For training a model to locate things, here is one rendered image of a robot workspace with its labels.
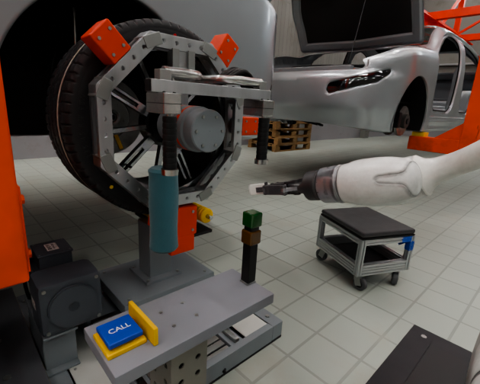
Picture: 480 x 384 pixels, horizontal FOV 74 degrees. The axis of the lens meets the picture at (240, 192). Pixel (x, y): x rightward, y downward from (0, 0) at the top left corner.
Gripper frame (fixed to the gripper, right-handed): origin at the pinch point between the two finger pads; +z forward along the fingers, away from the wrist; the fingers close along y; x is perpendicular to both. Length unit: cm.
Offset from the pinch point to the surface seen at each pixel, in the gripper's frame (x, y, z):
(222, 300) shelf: 25.6, 19.6, 0.9
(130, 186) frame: -6.1, 22.5, 31.8
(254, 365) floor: 67, -8, 21
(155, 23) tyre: -55, 8, 26
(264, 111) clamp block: -22.8, -9.1, 1.6
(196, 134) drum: -18.2, 10.0, 12.3
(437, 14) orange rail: -300, -899, 112
